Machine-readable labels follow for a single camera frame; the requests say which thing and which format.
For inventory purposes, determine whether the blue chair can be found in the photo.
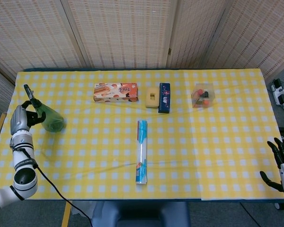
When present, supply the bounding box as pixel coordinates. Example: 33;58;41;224
89;200;192;227

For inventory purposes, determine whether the folding bamboo screen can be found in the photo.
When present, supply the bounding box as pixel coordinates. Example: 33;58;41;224
0;0;284;112

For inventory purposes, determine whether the green spray bottle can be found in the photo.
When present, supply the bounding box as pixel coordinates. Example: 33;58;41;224
23;84;67;132

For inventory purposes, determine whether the white power strip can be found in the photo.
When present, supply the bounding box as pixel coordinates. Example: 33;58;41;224
271;79;284;106

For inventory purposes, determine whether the dark blue box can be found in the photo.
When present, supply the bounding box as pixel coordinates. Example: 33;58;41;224
158;82;171;114

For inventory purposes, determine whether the yellow checkered tablecloth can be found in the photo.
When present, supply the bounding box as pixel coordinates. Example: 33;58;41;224
0;68;284;201

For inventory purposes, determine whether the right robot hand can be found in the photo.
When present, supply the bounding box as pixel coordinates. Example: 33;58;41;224
260;137;284;200

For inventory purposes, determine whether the orange snack box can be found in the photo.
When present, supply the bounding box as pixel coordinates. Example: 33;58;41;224
93;82;140;103

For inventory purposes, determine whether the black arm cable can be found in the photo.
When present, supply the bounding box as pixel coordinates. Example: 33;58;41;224
10;143;93;227

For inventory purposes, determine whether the clear box with toys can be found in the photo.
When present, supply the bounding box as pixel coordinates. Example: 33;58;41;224
191;83;216;108

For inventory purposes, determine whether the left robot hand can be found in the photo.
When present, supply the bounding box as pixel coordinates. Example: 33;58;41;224
9;100;47;136

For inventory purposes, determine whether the yellow sponge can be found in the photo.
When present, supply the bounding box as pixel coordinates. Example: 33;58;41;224
145;87;160;109

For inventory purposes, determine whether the rolled plastic bag pack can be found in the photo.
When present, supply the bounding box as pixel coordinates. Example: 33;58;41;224
135;120;149;185

